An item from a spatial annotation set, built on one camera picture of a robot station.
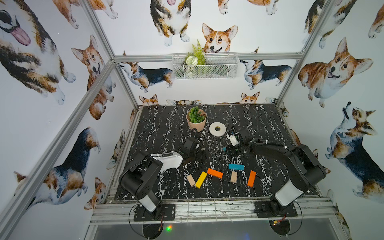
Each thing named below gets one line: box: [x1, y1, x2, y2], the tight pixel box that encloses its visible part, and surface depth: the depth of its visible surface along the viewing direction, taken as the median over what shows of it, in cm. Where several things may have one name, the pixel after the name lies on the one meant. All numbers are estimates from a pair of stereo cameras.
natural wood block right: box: [230, 171, 238, 183], surface depth 87 cm
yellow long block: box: [195, 171, 208, 189], surface depth 85 cm
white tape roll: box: [209, 121, 227, 137], surface depth 109 cm
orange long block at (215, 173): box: [207, 168, 224, 179], surface depth 88 cm
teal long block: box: [228, 163, 245, 170], surface depth 92 cm
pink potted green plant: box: [186, 106, 207, 132], surface depth 99 cm
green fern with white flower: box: [183, 39, 207, 78], surface depth 85 cm
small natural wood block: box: [186, 174, 196, 187], surface depth 85 cm
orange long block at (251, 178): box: [247, 170, 257, 188], surface depth 85 cm
